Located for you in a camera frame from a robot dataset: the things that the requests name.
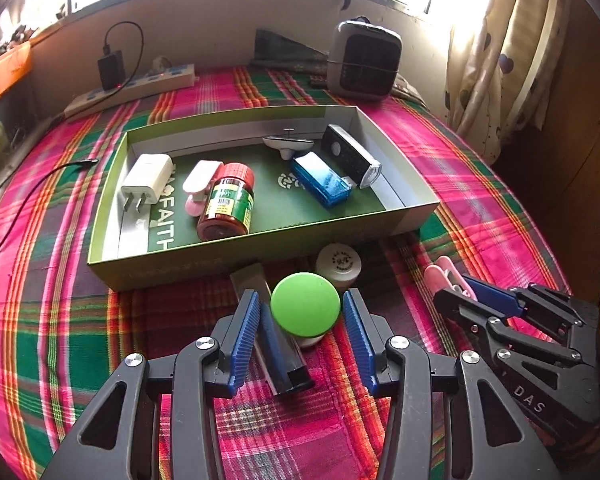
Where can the red cap green bottle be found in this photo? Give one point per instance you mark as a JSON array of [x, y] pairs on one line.
[[228, 209]]

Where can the black silver flashlight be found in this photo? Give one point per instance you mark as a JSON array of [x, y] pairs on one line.
[[350, 156]]

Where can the dark folded cloth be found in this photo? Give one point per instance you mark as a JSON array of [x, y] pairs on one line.
[[277, 52]]

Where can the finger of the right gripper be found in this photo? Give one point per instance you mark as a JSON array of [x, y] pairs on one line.
[[538, 305], [494, 334]]

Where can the dark rectangular bar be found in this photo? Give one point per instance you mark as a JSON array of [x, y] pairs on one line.
[[277, 352]]

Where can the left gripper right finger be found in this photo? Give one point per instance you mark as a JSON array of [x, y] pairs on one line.
[[368, 334]]

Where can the white power strip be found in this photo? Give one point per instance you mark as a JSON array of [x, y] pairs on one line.
[[173, 78]]

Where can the cream heart curtain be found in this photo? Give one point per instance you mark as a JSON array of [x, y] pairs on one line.
[[501, 61]]

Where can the grey space heater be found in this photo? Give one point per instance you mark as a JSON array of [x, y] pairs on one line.
[[363, 60]]

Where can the green cardboard box tray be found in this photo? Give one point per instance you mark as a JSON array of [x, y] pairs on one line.
[[135, 245]]

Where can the white charger plug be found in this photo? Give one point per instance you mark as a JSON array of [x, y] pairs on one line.
[[146, 180]]

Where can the green mushroom suction holder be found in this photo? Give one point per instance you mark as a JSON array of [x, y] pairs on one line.
[[306, 306]]

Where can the black power adapter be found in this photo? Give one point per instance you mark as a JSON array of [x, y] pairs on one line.
[[111, 70]]

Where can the orange storage bin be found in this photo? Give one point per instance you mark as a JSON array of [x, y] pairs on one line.
[[14, 65]]

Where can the blue transparent usb device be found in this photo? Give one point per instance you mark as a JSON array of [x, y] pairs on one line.
[[320, 180]]

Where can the plaid bed blanket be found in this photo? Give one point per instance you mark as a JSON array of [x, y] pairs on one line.
[[62, 332]]

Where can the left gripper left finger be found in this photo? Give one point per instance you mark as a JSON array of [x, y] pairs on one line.
[[235, 335]]

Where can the white round jar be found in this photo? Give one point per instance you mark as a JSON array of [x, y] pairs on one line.
[[339, 263]]

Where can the pink clip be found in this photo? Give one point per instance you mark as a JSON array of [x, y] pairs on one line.
[[443, 274], [198, 184]]

